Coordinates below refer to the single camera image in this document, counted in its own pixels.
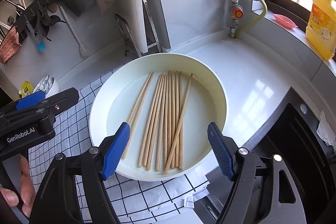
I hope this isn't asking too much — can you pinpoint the white lower bowl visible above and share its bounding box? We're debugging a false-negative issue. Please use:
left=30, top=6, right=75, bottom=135
left=45, top=77, right=60, bottom=98

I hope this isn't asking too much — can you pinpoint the yellow green seasoning pouch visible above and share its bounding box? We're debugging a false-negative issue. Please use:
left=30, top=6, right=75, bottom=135
left=18, top=80, right=34, bottom=98

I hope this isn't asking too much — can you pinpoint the gas valve with orange knob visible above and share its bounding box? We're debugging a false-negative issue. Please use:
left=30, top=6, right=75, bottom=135
left=228, top=0, right=244, bottom=38

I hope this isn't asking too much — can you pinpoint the wooden chopstick bundle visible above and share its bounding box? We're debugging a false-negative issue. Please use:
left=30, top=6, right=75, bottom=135
left=146, top=74, right=166, bottom=170
left=122, top=74, right=154, bottom=159
left=142, top=74, right=162, bottom=166
left=138, top=75, right=162, bottom=167
left=155, top=74, right=167, bottom=171
left=127, top=72, right=153, bottom=124

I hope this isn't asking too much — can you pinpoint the metal board rack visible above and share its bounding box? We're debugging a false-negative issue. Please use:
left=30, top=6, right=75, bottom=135
left=114, top=0, right=164, bottom=58

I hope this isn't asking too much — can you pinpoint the blue silicone brush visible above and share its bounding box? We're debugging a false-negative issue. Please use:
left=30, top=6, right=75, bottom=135
left=26, top=21, right=46, bottom=52

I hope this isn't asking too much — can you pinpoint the round cream tray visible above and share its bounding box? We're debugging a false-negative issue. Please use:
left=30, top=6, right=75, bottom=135
left=89, top=53, right=228, bottom=181

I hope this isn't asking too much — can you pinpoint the steel cleaver blade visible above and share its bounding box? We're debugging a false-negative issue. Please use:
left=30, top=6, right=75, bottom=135
left=59, top=0, right=94, bottom=17

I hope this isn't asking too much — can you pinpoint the pink brown towel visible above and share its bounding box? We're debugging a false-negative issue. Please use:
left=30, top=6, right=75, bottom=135
left=0, top=27, right=22, bottom=65

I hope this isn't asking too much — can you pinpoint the white long handled brush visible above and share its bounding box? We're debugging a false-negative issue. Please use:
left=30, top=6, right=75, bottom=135
left=58, top=2, right=89, bottom=58

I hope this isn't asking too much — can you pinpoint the yellow detergent bottle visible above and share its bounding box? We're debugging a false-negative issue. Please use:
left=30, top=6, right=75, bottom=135
left=306, top=0, right=335, bottom=60

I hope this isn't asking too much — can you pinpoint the person left hand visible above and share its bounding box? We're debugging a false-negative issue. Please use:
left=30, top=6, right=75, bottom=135
left=1, top=155, right=35, bottom=218

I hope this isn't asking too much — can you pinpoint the white black checkered cloth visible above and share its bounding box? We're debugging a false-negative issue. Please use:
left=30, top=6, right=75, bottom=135
left=28, top=70, right=209, bottom=223

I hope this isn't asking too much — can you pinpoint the pink soap dish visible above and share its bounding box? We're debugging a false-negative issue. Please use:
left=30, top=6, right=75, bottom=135
left=273, top=14, right=298, bottom=30

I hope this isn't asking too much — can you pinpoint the black hanging cloth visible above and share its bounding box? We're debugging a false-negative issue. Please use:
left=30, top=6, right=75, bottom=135
left=34, top=6, right=66, bottom=42

